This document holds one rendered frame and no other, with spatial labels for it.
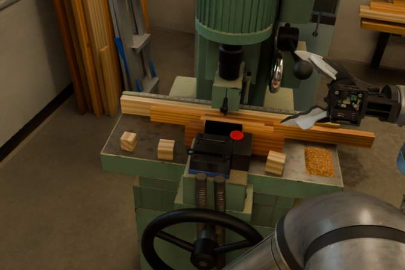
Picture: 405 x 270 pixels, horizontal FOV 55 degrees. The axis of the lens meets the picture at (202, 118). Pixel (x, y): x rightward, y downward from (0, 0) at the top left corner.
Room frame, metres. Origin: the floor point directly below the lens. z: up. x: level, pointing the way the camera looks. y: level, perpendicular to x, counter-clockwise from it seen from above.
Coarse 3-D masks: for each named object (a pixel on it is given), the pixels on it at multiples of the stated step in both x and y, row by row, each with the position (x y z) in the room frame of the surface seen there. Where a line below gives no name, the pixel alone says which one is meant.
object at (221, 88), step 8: (240, 64) 0.91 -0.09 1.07; (216, 72) 0.86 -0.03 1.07; (240, 72) 0.87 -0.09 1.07; (216, 80) 0.82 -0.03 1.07; (224, 80) 0.82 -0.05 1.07; (232, 80) 0.83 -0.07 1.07; (240, 80) 0.83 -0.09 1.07; (216, 88) 0.80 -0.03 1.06; (224, 88) 0.79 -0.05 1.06; (232, 88) 0.79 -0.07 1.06; (240, 88) 0.79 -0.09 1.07; (216, 96) 0.80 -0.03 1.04; (224, 96) 0.79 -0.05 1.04; (232, 96) 0.79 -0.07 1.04; (216, 104) 0.80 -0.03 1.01; (232, 104) 0.79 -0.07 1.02
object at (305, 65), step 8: (288, 24) 1.03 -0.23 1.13; (280, 32) 0.95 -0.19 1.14; (288, 32) 0.95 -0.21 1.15; (296, 32) 0.95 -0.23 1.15; (280, 40) 0.94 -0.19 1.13; (288, 40) 0.89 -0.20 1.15; (296, 40) 0.94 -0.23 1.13; (280, 48) 0.95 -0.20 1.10; (288, 48) 0.94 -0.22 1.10; (296, 48) 0.94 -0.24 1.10; (296, 56) 0.70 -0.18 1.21; (296, 64) 0.60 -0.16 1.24; (304, 64) 0.60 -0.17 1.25; (296, 72) 0.59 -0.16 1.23; (304, 72) 0.59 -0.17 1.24; (312, 72) 0.60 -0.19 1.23
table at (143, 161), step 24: (120, 120) 0.86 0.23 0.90; (144, 120) 0.86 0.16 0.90; (120, 144) 0.76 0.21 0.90; (144, 144) 0.76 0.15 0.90; (288, 144) 0.79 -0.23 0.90; (312, 144) 0.79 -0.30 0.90; (120, 168) 0.71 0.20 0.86; (144, 168) 0.70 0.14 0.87; (168, 168) 0.69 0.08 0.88; (264, 168) 0.69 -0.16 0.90; (288, 168) 0.70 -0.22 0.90; (336, 168) 0.71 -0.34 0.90; (264, 192) 0.67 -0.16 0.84; (288, 192) 0.66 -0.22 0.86; (312, 192) 0.65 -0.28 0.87; (240, 216) 0.58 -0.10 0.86
